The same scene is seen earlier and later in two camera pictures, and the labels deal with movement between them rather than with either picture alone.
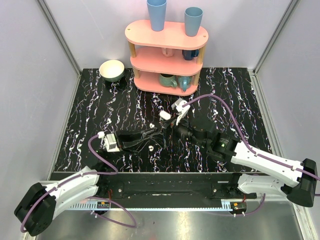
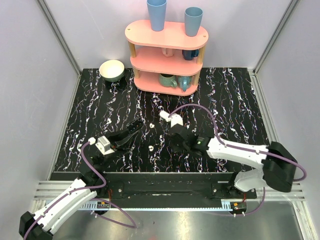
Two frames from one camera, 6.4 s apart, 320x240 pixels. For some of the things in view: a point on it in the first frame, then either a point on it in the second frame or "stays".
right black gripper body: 181,131 -> 177,147
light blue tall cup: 157,9 stays
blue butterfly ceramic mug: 184,82 stays
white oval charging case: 165,115 stays
